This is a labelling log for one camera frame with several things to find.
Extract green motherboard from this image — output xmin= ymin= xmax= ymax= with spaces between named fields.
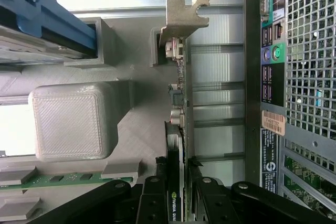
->
xmin=285 ymin=155 xmax=336 ymax=218

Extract grey open PC case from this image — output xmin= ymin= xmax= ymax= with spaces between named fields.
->
xmin=243 ymin=0 xmax=336 ymax=224

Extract grey printed parts rack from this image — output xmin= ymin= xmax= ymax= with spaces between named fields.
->
xmin=0 ymin=16 xmax=191 ymax=224

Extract green RAM stick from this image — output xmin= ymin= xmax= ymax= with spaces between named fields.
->
xmin=0 ymin=172 xmax=139 ymax=190

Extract hard disk in blue caddy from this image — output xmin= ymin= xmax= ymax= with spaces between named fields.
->
xmin=0 ymin=0 xmax=97 ymax=65

